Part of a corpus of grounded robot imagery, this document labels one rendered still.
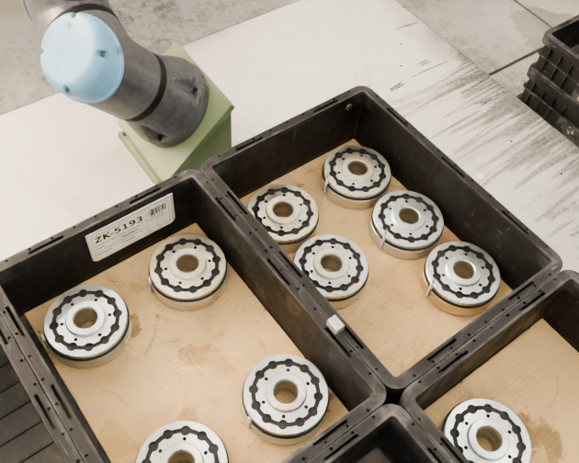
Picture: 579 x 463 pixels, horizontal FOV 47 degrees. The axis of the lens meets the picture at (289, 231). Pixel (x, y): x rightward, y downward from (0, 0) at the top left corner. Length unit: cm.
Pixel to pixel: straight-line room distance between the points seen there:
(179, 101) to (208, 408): 49
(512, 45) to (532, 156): 148
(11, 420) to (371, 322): 46
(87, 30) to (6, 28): 177
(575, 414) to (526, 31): 214
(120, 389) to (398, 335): 36
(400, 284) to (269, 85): 58
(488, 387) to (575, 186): 55
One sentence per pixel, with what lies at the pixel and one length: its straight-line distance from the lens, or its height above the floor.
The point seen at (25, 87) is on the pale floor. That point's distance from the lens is 249.
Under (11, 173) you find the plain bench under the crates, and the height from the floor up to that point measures 70.
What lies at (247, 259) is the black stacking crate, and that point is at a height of 89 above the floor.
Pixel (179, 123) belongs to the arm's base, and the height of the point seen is 84.
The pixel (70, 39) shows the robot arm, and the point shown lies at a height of 100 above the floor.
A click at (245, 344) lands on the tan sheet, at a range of 87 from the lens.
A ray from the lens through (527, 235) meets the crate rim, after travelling 92.
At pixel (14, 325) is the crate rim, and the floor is 93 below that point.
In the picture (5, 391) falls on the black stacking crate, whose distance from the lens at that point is 89.
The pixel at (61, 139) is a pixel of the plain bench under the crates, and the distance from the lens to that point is 130.
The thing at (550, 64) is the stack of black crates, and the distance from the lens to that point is 187.
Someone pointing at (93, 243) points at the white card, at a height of 90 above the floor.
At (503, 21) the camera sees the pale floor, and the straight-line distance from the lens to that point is 291.
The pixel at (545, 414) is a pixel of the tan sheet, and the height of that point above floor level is 83.
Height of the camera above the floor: 161
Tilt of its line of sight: 54 degrees down
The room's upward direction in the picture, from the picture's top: 6 degrees clockwise
